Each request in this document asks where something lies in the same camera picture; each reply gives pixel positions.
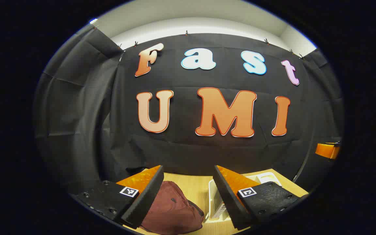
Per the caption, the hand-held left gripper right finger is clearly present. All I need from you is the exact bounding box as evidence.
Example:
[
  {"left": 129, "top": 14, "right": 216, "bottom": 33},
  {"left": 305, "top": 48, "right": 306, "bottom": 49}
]
[{"left": 213, "top": 165, "right": 302, "bottom": 231}]

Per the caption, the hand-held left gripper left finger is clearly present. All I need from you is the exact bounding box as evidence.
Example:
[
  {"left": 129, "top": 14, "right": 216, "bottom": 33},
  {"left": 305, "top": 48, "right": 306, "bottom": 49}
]
[{"left": 76, "top": 165, "right": 165, "bottom": 229}]

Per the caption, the white book portrait cover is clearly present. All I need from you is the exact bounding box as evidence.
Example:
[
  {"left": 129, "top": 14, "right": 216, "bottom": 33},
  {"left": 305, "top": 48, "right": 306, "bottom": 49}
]
[{"left": 215, "top": 201, "right": 229, "bottom": 220}]

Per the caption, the white bookshelf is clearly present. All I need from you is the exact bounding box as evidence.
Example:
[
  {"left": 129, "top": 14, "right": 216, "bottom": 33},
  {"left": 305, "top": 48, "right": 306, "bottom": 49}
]
[{"left": 208, "top": 172, "right": 283, "bottom": 224}]

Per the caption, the maroon schoolbag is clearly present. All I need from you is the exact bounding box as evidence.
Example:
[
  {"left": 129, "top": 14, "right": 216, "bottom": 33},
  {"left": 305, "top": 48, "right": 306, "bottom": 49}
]
[{"left": 139, "top": 180, "right": 205, "bottom": 235}]

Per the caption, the black backdrop cloth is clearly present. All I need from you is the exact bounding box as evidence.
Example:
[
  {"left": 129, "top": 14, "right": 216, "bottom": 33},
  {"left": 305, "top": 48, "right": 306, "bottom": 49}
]
[{"left": 33, "top": 28, "right": 344, "bottom": 196}]

